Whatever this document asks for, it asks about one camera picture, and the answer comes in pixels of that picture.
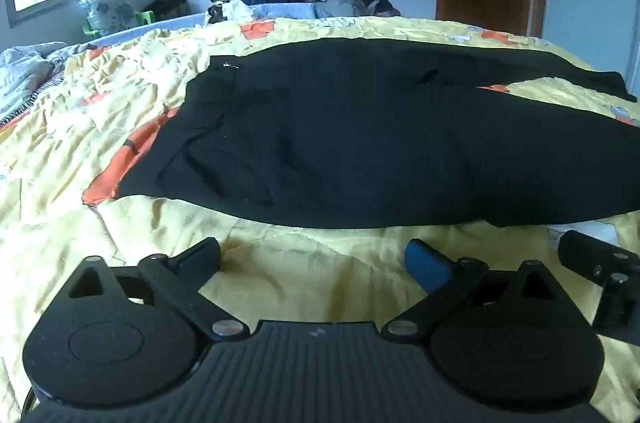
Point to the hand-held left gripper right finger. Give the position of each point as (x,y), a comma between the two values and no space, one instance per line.
(426,264)

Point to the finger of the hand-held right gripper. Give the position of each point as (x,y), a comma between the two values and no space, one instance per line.
(585,255)

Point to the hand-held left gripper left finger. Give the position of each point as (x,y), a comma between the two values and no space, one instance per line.
(201,260)

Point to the black pants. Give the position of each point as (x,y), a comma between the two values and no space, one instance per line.
(350,128)

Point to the yellow printed bedspread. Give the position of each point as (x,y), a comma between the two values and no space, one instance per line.
(100,143)

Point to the light blue bed sheet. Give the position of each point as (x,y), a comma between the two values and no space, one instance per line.
(165,25)

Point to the green chair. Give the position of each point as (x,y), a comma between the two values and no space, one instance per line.
(141,17)

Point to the black bag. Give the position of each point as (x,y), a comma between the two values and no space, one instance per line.
(167,5)

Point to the white crumpled quilt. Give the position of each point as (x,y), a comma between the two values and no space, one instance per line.
(25,73)

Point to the floral pillow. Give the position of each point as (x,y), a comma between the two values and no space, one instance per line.
(109,5)

